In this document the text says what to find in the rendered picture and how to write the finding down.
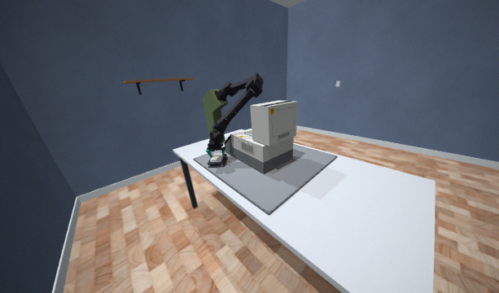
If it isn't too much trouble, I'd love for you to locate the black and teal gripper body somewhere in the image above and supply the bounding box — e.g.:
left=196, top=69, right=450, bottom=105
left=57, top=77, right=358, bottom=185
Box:
left=215, top=143, right=225, bottom=151

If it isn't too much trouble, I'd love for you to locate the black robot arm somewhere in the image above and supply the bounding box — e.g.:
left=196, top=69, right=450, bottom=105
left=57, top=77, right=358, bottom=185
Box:
left=208, top=72, right=263, bottom=151

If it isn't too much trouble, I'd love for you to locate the white thermal cycler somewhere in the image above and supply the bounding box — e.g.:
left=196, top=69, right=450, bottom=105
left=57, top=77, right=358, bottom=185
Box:
left=225, top=101, right=297, bottom=174

